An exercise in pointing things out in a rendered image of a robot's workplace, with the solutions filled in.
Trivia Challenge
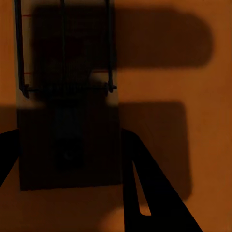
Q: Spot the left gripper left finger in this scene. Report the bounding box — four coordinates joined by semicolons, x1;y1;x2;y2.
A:
0;129;20;186

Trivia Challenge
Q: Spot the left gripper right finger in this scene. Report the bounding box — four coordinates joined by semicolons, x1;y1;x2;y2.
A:
121;129;203;232

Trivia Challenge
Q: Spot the mousetrap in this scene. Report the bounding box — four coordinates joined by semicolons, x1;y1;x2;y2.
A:
12;0;122;191

